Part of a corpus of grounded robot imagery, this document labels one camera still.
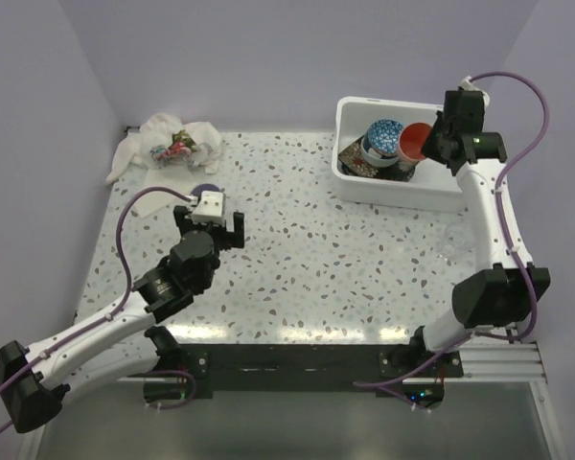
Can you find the white plastic bin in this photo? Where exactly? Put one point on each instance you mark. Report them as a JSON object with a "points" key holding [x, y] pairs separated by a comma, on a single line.
{"points": [[431, 188]]}

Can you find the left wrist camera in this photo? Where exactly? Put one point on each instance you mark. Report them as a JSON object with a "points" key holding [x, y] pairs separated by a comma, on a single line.
{"points": [[210, 208]]}

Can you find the blue patterned small bowl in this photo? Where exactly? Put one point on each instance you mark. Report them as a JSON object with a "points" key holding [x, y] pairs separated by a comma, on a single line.
{"points": [[383, 136]]}

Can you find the orange plastic cup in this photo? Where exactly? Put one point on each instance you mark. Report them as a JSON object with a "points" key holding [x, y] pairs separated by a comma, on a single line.
{"points": [[411, 142]]}

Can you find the white floral cloth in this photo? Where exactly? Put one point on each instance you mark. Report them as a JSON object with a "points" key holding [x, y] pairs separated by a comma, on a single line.
{"points": [[174, 155]]}

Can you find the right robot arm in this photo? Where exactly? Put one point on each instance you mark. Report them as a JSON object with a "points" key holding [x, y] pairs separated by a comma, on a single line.
{"points": [[506, 285]]}

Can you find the aluminium frame rail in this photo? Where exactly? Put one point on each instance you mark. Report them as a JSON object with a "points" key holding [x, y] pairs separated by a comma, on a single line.
{"points": [[497, 361]]}

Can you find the purple plastic cup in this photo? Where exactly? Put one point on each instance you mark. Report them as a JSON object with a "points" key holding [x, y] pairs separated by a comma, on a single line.
{"points": [[202, 188]]}

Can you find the cream bowl blue pattern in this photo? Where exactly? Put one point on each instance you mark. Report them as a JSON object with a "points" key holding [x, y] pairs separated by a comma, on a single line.
{"points": [[373, 157]]}

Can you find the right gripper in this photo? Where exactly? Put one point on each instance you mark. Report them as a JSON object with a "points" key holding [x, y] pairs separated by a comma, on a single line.
{"points": [[428, 148]]}

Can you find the clear glass cup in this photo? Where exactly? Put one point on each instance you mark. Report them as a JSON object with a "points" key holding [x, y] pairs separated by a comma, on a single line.
{"points": [[456, 242]]}

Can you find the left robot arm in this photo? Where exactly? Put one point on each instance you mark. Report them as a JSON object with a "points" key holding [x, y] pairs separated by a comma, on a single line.
{"points": [[33, 378]]}

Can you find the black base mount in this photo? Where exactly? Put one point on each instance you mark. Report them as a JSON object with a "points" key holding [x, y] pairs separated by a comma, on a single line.
{"points": [[277, 368]]}

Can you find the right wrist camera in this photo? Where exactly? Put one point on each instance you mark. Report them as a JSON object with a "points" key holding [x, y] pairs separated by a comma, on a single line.
{"points": [[467, 84]]}

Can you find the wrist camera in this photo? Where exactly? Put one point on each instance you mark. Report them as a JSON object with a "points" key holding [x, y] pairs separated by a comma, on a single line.
{"points": [[467, 84], [210, 208]]}

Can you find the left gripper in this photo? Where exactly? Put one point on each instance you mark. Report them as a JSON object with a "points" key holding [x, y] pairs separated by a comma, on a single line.
{"points": [[229, 239]]}

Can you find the black floral square plate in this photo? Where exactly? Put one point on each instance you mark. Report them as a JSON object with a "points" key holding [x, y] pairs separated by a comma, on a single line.
{"points": [[352, 163]]}

